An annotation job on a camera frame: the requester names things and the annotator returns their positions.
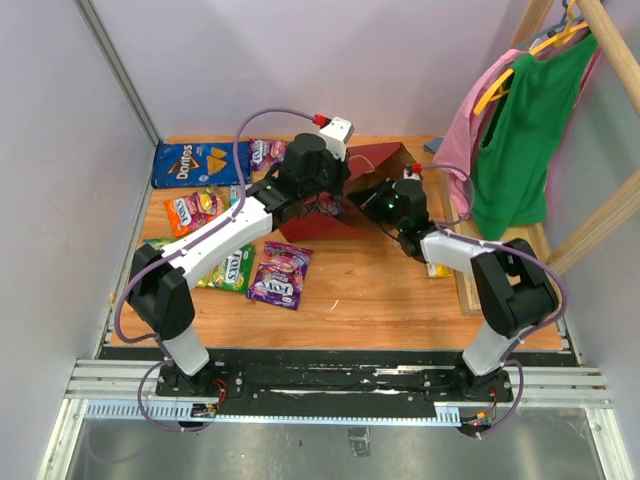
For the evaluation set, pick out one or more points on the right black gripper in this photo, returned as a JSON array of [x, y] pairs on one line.
[[369, 198]]

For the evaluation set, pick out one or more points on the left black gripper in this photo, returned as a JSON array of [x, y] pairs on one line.
[[343, 175]]

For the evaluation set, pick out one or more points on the red brown paper bag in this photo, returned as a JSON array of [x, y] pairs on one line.
[[370, 165]]

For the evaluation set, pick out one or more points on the purple snack packet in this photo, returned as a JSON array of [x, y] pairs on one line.
[[330, 206], [280, 275], [266, 153]]

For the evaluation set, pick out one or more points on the yellow snack packet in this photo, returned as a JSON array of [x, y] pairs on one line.
[[437, 271]]

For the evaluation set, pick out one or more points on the teal snack packet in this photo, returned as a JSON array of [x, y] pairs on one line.
[[235, 194]]

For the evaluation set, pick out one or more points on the blue Doritos chip bag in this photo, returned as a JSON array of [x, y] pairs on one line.
[[191, 164]]

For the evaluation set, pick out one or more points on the green snack packet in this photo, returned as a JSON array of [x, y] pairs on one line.
[[158, 243], [233, 274]]

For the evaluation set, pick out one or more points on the orange Fox's candy packet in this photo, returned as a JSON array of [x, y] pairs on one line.
[[188, 213]]

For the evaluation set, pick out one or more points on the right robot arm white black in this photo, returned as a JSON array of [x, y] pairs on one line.
[[514, 290]]

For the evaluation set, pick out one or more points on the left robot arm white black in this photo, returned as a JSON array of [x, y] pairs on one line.
[[161, 281]]

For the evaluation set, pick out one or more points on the blue cloth piece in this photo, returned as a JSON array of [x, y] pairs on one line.
[[432, 146]]

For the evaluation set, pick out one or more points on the pink shirt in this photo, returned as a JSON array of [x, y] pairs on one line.
[[462, 140]]

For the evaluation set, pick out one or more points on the wooden clothes rack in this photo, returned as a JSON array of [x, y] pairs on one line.
[[591, 232]]

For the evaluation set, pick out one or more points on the green shirt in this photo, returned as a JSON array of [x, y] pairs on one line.
[[508, 156]]

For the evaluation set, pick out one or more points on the yellow clothes hanger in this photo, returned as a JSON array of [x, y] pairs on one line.
[[520, 65]]

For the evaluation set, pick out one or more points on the grey clothes hanger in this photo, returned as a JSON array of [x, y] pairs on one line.
[[534, 17]]

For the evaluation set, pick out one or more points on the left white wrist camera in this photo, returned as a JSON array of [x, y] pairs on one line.
[[336, 132]]

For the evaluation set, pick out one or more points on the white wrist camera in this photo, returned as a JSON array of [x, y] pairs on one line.
[[413, 172], [336, 132]]

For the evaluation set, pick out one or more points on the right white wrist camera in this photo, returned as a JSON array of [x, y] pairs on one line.
[[413, 172]]

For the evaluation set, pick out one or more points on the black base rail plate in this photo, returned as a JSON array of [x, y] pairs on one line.
[[249, 387]]

